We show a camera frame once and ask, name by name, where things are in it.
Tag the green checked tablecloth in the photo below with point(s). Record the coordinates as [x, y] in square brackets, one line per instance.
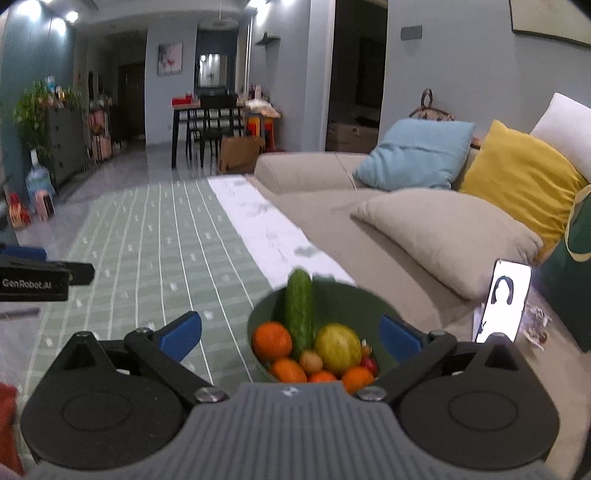
[215, 246]

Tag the green trailing houseplant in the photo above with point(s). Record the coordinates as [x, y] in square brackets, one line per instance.
[31, 113]

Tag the blue water jug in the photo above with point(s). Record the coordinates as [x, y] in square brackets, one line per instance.
[37, 179]

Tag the beige sofa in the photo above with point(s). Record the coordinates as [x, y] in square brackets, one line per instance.
[317, 192]

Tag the red toy bag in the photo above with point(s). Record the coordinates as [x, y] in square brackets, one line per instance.
[19, 214]

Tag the white cushion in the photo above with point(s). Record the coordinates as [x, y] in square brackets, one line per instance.
[566, 126]

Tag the green cucumber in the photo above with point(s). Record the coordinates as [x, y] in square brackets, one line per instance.
[298, 316]

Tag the green perforated colander bowl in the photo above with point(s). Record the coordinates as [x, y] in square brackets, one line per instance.
[338, 302]

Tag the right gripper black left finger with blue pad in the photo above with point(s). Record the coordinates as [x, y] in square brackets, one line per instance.
[105, 404]

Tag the dark grey drawer cabinet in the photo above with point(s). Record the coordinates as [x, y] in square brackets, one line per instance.
[66, 144]

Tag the red orange stool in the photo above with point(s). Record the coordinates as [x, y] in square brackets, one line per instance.
[262, 126]

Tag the brown paper shopping bag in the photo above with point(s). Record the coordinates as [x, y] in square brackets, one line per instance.
[239, 154]

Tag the yellow cushion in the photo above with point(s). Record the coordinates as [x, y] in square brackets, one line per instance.
[526, 178]

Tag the black dining chair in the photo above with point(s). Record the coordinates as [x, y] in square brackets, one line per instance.
[221, 119]

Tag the light blue cushion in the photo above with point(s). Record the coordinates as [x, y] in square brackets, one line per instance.
[418, 154]

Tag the orange front tangerine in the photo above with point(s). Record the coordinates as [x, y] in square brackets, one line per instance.
[271, 341]

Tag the dark dining table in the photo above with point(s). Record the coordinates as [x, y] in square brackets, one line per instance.
[190, 116]

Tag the red cherry tomato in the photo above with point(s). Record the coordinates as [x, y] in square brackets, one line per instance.
[371, 364]

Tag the framed wall picture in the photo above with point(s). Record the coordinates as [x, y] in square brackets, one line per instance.
[169, 59]

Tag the beige cushion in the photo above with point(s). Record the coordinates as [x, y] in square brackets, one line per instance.
[456, 237]

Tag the smartphone on stand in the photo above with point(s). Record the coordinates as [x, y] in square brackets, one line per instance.
[506, 301]

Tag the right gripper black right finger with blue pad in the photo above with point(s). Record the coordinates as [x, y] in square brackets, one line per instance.
[476, 406]

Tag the pink suitcase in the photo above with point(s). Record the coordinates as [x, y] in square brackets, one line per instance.
[100, 136]

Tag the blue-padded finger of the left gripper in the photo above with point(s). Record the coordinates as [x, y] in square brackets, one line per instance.
[23, 252]

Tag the pink small heater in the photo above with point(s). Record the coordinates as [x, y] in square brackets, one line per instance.
[44, 205]

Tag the yellow-green mango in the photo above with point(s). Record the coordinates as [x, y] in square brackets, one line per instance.
[339, 347]

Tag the dark green cushion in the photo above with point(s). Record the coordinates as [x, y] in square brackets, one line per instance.
[565, 275]

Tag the orange tangerine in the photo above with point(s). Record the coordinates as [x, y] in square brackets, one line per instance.
[322, 376]
[287, 370]
[271, 341]
[356, 378]

